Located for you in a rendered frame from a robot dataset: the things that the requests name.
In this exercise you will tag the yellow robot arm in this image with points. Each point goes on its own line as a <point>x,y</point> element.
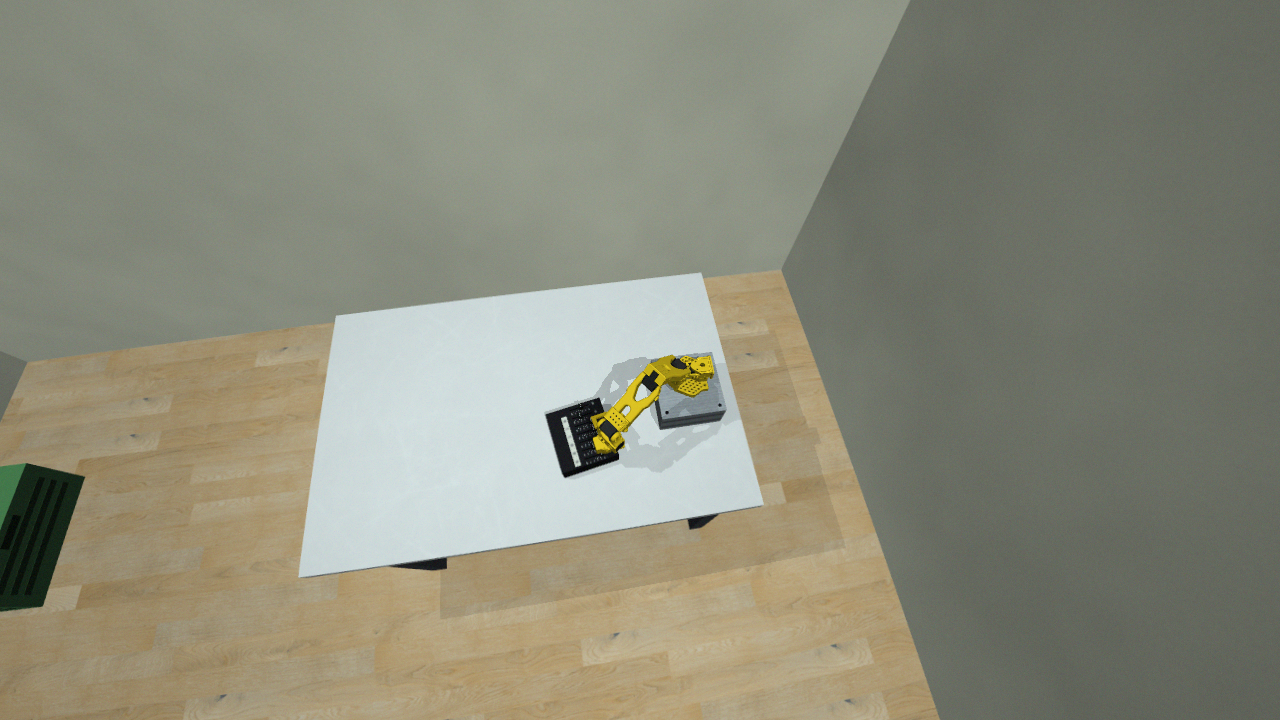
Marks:
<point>683,375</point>

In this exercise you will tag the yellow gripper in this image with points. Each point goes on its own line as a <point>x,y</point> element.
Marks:
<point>600,447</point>

